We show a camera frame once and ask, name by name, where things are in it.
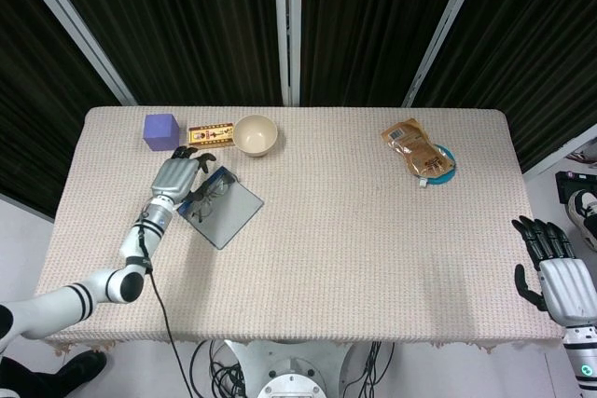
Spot table with beige tablecloth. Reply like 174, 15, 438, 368
35, 106, 565, 355

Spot white black sneaker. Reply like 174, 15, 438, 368
567, 190, 597, 253

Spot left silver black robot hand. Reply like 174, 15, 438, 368
149, 145, 218, 206

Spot blue patterned box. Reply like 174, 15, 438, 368
176, 166, 266, 250

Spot purple foam cube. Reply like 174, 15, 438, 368
142, 113, 181, 153

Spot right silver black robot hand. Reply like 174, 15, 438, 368
511, 214, 597, 327

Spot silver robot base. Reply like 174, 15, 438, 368
223, 339, 360, 398

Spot black pleated curtain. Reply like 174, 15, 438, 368
412, 0, 597, 174
299, 0, 463, 108
0, 0, 125, 221
39, 0, 286, 108

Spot black flat device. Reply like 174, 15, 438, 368
554, 170, 597, 206

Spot white frame post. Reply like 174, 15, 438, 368
401, 0, 491, 108
7, 0, 137, 106
272, 0, 304, 108

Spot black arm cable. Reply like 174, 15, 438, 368
134, 223, 195, 398

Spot yellow red printed box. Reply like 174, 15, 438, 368
187, 122, 237, 151

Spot thin-framed eyeglasses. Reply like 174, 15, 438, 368
187, 173, 240, 225

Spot brown spouted pouch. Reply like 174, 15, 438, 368
381, 117, 456, 188

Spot black cable bundle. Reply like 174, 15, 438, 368
189, 339, 246, 398
342, 341, 397, 398

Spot black shoe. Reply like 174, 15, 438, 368
0, 350, 108, 394

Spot beige bowl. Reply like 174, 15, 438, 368
232, 114, 279, 158

